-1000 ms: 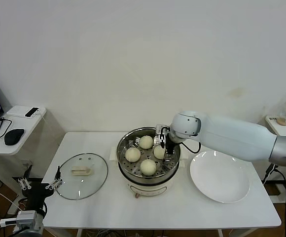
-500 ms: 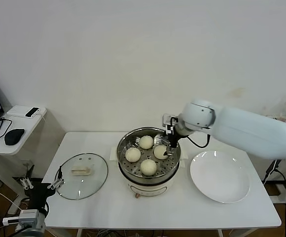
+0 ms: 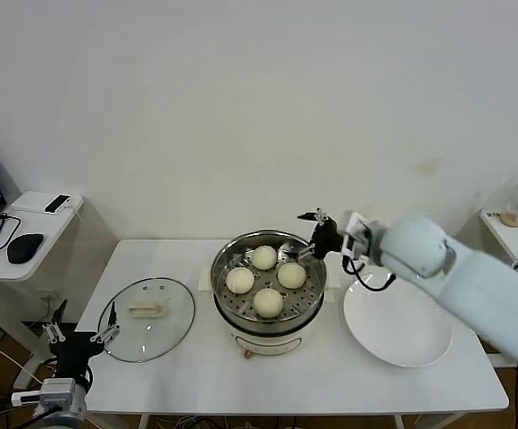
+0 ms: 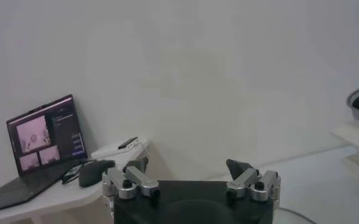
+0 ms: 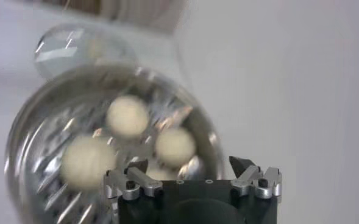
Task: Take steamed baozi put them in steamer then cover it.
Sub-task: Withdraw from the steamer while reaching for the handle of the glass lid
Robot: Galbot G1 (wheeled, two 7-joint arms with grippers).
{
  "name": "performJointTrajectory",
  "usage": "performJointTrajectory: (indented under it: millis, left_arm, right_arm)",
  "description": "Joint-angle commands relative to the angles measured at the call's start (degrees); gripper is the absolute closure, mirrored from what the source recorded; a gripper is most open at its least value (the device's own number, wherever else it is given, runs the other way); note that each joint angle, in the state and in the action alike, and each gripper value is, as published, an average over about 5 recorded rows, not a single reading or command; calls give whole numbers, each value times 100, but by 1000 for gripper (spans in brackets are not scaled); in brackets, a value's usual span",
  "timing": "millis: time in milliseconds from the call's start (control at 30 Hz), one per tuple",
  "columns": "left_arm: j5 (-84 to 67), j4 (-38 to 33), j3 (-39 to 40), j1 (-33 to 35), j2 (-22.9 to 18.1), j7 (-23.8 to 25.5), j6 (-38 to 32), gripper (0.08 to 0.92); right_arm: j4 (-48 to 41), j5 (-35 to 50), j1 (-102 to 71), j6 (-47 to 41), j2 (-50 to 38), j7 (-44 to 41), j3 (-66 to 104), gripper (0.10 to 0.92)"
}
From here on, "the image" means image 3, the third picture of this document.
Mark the glass pot lid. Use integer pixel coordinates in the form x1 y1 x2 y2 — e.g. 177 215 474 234
98 276 196 363

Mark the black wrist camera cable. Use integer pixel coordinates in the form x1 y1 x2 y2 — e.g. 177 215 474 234
340 255 397 293

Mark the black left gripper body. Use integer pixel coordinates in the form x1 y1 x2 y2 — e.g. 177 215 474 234
47 332 107 382

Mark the white floor cable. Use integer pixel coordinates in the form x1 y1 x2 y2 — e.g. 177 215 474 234
0 324 51 386

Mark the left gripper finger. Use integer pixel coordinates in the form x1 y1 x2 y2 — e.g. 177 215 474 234
89 301 121 345
42 299 69 345

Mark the white round plate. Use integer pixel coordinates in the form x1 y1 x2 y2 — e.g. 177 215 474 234
343 273 454 369

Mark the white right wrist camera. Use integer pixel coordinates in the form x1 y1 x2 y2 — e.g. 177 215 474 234
341 211 373 262

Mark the black computer mouse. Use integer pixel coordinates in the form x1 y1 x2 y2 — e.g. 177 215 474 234
6 232 46 265

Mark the white side table with laptop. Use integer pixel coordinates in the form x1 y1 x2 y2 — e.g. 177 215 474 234
0 190 86 391

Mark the small black white device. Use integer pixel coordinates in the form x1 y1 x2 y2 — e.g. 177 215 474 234
44 194 72 215

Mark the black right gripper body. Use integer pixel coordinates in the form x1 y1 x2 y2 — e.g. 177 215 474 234
309 220 346 262

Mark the steel steamer basket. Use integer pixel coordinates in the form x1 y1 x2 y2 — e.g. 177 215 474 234
198 229 342 326

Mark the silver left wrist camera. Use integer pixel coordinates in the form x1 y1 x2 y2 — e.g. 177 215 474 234
10 378 78 408

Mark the flat white box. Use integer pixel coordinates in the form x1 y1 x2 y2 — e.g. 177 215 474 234
10 190 85 216

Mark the clear plastic drink cup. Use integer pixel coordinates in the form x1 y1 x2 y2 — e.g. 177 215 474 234
499 202 518 229

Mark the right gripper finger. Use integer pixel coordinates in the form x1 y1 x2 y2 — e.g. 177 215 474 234
297 207 334 227
285 242 318 261

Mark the white steamed baozi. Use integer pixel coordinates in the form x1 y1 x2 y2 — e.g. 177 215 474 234
277 262 308 290
251 245 280 272
225 266 256 295
253 287 285 319

